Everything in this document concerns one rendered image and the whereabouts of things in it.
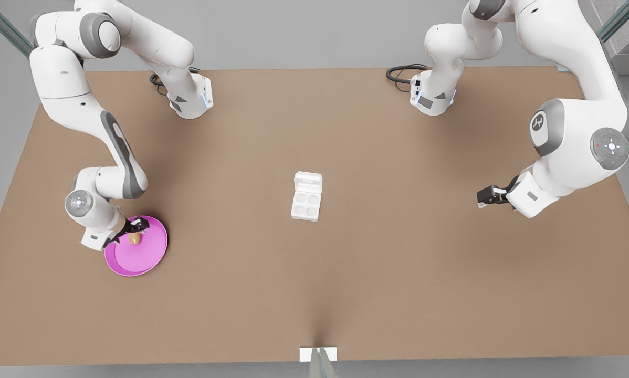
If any black cable loop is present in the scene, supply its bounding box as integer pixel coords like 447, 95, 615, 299
386, 64, 431, 93
150, 67, 202, 96

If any pink round plate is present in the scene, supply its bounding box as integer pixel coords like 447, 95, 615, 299
104, 216, 169, 277

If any silver frame post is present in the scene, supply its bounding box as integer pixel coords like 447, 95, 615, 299
299, 346, 339, 378
556, 0, 629, 73
0, 0, 35, 59

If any white egg box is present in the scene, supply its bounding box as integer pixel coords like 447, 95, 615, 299
291, 171, 323, 222

